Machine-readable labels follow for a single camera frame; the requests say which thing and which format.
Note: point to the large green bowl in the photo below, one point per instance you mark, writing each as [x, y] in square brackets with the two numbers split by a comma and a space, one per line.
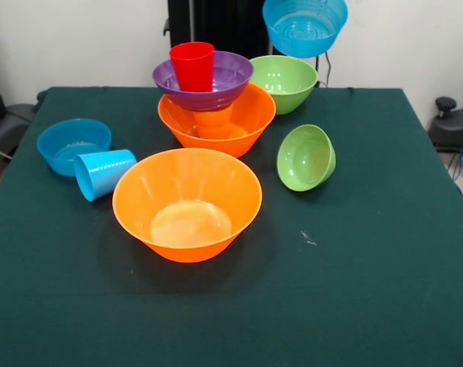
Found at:
[289, 84]

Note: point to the black pedestal foot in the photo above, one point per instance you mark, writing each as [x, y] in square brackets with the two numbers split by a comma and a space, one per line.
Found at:
[10, 126]
[455, 126]

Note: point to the large orange bowl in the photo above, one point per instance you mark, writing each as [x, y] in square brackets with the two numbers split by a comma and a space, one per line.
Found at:
[185, 191]
[254, 118]

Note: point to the purple bowl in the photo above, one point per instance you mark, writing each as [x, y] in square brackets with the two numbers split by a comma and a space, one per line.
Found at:
[231, 76]

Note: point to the dark green table cloth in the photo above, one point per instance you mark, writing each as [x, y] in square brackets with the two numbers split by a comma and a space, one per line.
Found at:
[231, 313]

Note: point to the small green bowl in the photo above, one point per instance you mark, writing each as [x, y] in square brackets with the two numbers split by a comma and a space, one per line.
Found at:
[304, 158]

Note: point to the orange cup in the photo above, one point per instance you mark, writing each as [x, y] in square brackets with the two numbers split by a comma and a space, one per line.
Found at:
[214, 124]

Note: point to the blue bowl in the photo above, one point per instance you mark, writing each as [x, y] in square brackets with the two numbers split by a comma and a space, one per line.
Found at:
[304, 30]
[71, 141]

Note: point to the red cup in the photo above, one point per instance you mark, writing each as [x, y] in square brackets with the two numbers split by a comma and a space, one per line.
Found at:
[193, 69]

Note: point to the blue cup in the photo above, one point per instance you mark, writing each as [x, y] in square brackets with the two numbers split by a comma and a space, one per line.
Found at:
[101, 174]

